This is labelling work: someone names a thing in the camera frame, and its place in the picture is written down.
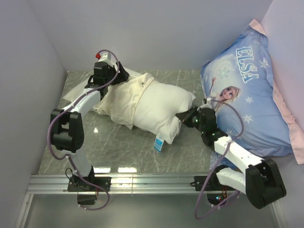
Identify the cream pillowcase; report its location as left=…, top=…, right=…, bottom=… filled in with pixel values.
left=63, top=67, right=157, bottom=130

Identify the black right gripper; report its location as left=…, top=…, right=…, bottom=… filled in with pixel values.
left=176, top=105, right=206, bottom=134

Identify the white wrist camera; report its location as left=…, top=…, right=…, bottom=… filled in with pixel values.
left=95, top=52, right=113, bottom=67
left=200, top=97, right=212, bottom=109

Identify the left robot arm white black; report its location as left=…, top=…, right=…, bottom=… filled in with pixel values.
left=47, top=60, right=129, bottom=191

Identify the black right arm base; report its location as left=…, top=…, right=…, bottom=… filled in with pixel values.
left=190, top=165, right=234, bottom=206

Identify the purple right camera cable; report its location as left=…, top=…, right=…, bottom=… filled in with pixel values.
left=194, top=98, right=244, bottom=219

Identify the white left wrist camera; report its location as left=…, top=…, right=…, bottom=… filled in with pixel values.
left=95, top=52, right=113, bottom=67

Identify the blue white pillow tag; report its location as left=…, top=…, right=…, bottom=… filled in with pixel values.
left=154, top=135, right=164, bottom=152

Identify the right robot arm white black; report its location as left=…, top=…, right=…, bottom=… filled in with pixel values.
left=176, top=106, right=287, bottom=209

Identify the aluminium mounting rail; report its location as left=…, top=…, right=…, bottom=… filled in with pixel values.
left=14, top=172, right=278, bottom=228

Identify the white pillow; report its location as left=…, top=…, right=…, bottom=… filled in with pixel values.
left=133, top=80, right=195, bottom=144

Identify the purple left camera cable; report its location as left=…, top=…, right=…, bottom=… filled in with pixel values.
left=47, top=49, right=119, bottom=211

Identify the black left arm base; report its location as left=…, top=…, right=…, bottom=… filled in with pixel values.
left=67, top=176, right=111, bottom=206

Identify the purple camera cable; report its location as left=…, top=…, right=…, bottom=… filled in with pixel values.
left=194, top=98, right=244, bottom=219
left=47, top=49, right=119, bottom=211

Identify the blue Elsa pillow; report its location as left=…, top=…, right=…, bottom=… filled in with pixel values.
left=200, top=20, right=304, bottom=164

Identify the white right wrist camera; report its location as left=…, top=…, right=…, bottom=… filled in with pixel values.
left=200, top=97, right=212, bottom=109

